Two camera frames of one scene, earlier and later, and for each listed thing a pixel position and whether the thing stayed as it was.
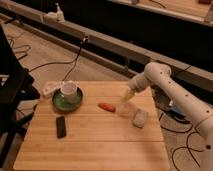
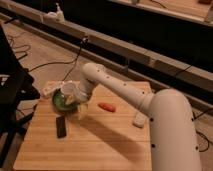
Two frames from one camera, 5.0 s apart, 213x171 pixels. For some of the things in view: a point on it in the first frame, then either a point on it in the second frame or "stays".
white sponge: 140,118 stays
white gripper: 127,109 -> 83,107
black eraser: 60,127 stays
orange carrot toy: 106,107 stays
